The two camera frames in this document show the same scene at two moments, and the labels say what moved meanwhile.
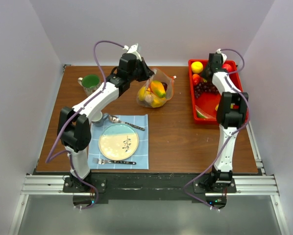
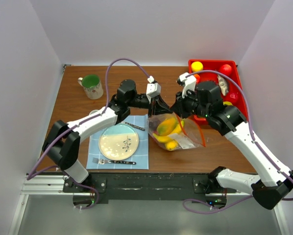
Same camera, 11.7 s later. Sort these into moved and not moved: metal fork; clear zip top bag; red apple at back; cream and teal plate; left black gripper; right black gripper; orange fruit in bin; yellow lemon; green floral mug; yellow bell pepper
Moved: left black gripper; clear zip top bag; right black gripper; yellow bell pepper
Not moved: cream and teal plate; orange fruit in bin; green floral mug; yellow lemon; metal fork; red apple at back
